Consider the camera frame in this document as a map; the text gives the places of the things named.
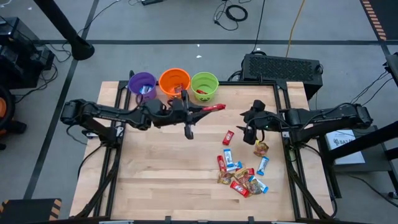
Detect purple halloween bucket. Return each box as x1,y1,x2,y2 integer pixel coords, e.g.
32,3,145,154
127,71,158,103

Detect black aluminium table frame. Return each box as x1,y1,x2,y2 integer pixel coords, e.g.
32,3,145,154
74,79,340,222

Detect green halloween bucket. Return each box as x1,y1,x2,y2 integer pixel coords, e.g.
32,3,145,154
190,71,220,103

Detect black orange wheeled machine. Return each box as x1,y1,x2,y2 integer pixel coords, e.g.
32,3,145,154
0,85,28,151

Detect long black cable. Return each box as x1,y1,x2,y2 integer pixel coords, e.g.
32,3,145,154
250,0,267,54

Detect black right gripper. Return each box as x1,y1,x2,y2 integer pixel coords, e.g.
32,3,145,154
236,100,284,146

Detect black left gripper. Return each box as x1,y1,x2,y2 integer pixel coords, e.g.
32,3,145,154
146,90,215,140

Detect yellow cable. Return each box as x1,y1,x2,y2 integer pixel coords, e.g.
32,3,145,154
285,0,307,58

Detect hazard-striped black mat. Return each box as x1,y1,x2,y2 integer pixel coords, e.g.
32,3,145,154
359,0,398,42

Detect white paper sign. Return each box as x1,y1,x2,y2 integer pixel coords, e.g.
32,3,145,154
325,129,366,166

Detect black pole stand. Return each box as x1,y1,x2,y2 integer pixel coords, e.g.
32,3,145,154
32,0,96,62

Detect black equipment rack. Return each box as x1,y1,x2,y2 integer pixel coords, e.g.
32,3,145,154
0,17,56,90

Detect coiled black cable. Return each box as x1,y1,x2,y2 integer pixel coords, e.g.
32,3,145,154
213,0,249,32

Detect hazard-striped black box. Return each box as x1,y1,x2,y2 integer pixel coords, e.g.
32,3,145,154
0,198,62,224

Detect black side stand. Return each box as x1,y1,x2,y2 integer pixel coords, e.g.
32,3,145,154
317,119,398,200

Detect orange halloween bucket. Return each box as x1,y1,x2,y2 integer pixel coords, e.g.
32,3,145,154
158,67,192,102

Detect black computer case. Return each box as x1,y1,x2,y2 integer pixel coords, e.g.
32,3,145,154
241,53,324,101

